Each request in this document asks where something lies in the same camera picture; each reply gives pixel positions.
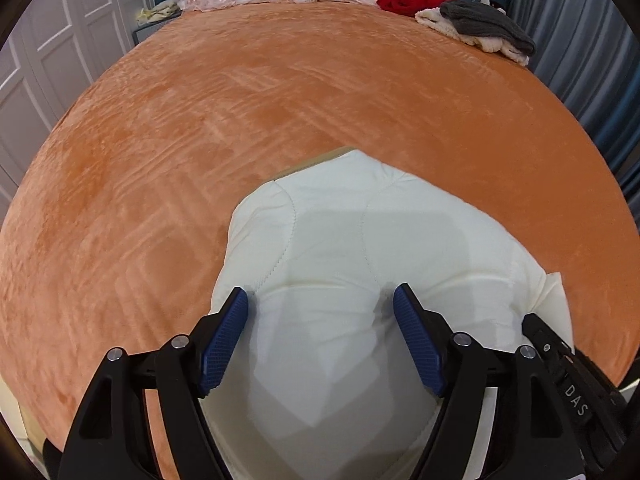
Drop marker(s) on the cream fluffy garment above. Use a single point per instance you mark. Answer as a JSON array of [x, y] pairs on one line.
[[440, 22]]

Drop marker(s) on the cream quilted jacket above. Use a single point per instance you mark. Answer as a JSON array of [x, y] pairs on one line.
[[340, 240]]

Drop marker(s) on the dark nightstand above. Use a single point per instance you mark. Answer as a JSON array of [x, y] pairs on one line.
[[150, 30]]

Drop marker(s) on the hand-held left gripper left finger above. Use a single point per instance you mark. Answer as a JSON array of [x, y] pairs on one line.
[[225, 340]]

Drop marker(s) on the orange velvet blanket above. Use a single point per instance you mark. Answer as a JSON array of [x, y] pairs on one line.
[[250, 90]]

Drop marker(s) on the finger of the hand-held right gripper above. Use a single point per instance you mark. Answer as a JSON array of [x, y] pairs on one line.
[[540, 335]]

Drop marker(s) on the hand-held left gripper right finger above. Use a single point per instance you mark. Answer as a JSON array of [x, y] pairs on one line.
[[417, 340]]

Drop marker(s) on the pale yellow cloth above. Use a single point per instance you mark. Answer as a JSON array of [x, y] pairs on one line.
[[157, 10]]

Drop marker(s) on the grey curtain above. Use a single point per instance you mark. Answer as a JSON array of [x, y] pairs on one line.
[[575, 60]]

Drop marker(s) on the grey knit garment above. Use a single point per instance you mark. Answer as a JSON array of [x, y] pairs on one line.
[[485, 22]]

